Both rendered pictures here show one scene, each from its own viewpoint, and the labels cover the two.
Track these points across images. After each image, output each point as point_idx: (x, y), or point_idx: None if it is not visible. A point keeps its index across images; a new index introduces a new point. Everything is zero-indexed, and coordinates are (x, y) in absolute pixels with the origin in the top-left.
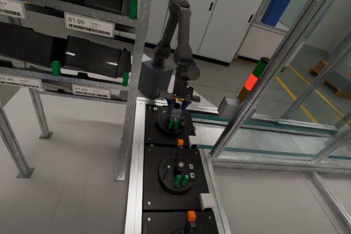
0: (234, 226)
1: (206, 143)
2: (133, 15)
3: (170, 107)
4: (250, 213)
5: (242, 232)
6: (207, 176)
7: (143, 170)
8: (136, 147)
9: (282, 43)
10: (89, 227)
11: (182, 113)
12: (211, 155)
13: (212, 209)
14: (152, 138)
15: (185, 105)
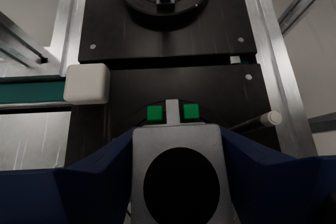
0: None
1: (36, 130)
2: None
3: (249, 140)
4: (16, 5)
5: None
6: None
7: None
8: (277, 53)
9: None
10: None
11: (127, 133)
12: (39, 48)
13: None
14: (239, 80)
15: (91, 168)
